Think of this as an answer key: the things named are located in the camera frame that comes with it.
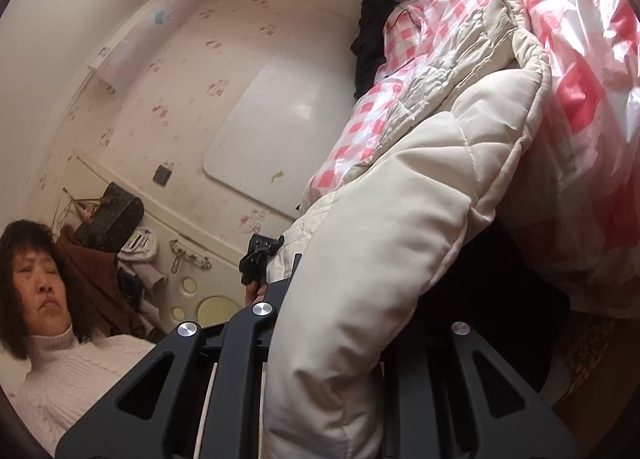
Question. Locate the person's left hand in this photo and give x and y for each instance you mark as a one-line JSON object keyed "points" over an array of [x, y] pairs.
{"points": [[254, 293]]}

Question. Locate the white bag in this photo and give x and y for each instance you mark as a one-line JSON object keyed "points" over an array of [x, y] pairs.
{"points": [[140, 246]]}

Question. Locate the person's white sweater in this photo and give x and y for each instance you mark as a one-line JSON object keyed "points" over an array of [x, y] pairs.
{"points": [[75, 379]]}

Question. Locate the red checked plastic sheet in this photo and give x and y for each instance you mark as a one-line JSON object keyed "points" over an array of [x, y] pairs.
{"points": [[575, 89]]}

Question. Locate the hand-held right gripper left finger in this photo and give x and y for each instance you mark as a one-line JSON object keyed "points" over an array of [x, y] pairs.
{"points": [[280, 289]]}

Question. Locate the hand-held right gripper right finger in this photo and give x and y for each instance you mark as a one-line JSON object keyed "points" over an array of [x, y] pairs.
{"points": [[457, 344]]}

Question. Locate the black jacket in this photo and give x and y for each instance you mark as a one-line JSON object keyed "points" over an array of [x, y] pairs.
{"points": [[372, 49]]}

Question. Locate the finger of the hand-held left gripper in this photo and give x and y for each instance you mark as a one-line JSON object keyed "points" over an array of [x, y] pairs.
{"points": [[257, 254]]}

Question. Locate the white air conditioner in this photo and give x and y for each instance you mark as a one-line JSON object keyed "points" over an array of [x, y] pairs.
{"points": [[145, 34]]}

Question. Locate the brown patterned handbag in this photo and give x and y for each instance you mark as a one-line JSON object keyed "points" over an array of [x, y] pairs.
{"points": [[110, 219]]}

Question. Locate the metal door latch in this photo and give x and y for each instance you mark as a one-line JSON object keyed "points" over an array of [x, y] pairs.
{"points": [[190, 254]]}

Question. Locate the brown coat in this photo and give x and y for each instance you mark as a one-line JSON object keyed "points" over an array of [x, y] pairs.
{"points": [[100, 279]]}

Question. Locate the beige quilted jacket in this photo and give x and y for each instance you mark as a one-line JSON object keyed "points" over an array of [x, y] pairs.
{"points": [[400, 239]]}

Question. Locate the dark square wall plate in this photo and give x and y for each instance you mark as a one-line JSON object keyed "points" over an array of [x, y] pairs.
{"points": [[161, 175]]}

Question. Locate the person's head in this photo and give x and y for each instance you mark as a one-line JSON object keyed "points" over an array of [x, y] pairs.
{"points": [[35, 284]]}

